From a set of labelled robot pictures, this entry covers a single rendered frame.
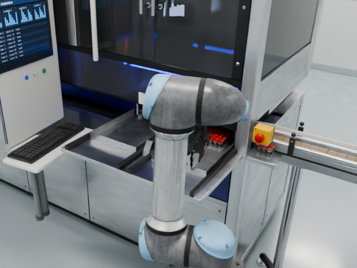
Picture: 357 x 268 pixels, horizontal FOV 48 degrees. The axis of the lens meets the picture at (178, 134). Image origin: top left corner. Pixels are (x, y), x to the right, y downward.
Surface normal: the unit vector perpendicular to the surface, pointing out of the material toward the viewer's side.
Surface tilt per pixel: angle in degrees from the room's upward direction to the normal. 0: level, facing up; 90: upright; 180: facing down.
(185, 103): 78
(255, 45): 90
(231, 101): 68
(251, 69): 90
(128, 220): 90
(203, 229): 8
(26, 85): 90
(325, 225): 0
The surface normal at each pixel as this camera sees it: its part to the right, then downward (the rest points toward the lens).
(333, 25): -0.50, 0.37
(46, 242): 0.04, -0.89
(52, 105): 0.92, 0.21
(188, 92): -0.12, -0.27
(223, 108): 0.39, 0.33
